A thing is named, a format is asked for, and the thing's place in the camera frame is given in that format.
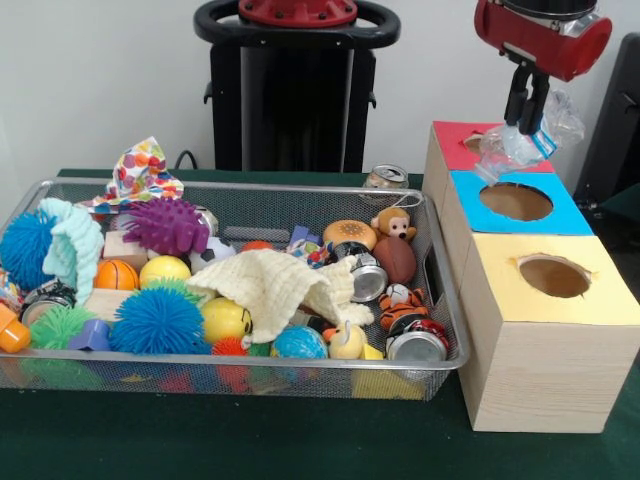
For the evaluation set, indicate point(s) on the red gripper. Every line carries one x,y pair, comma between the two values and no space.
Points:
540,42

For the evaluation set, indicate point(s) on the crushed clear plastic bottle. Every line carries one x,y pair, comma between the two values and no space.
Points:
515,147

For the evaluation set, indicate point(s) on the silver soda can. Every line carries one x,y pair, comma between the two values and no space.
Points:
385,176

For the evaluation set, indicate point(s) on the cream fluffy cloth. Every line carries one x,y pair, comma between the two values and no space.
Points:
280,290

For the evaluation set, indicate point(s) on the colourful dotted cloth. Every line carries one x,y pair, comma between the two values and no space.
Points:
140,175

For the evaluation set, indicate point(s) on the light teal cloth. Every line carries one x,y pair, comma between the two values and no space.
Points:
70,245

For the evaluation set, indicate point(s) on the wooden box with three holes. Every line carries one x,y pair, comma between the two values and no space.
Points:
550,375

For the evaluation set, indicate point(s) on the dark green tablecloth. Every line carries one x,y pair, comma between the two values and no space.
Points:
625,200
250,440

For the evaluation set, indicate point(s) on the brown monkey plush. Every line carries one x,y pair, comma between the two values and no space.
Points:
395,225

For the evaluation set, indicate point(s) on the brown toy football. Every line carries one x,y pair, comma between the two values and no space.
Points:
396,260

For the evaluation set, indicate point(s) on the toy hamburger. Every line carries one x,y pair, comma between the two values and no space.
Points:
350,234

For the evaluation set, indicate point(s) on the orange tiger plush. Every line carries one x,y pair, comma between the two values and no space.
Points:
400,305

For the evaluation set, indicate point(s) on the purple spiky ball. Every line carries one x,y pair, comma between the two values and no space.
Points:
162,225

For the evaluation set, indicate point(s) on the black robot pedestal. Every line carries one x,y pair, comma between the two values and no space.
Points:
300,100

